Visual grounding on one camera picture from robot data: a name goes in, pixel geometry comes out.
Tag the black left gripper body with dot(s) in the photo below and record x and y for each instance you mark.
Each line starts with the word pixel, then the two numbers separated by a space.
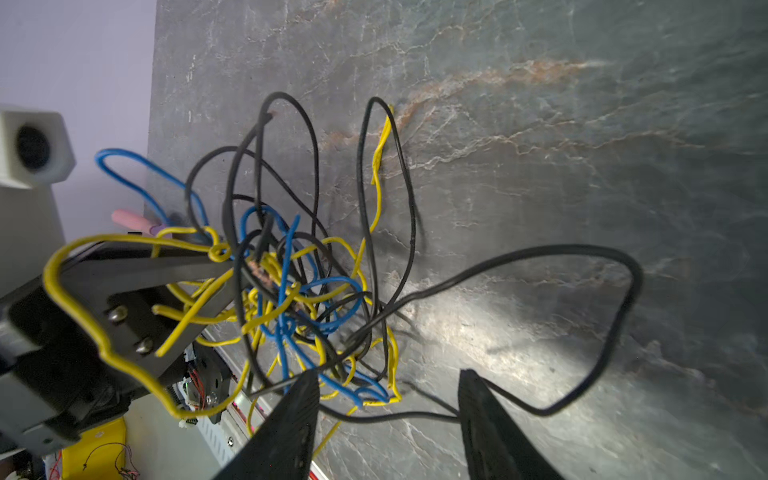
pixel 54 387

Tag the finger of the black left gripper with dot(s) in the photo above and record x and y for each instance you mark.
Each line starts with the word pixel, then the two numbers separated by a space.
pixel 111 274

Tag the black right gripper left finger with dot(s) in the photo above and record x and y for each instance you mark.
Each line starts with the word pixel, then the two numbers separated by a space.
pixel 283 445

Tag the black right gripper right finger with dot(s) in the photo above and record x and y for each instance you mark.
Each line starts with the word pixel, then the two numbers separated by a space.
pixel 495 447

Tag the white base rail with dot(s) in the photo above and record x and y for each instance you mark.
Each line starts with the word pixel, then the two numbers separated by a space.
pixel 208 383

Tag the yellow tray with wires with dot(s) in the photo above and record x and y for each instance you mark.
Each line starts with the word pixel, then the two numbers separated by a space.
pixel 101 453

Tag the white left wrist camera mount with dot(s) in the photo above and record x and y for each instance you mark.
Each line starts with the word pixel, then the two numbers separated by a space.
pixel 36 153

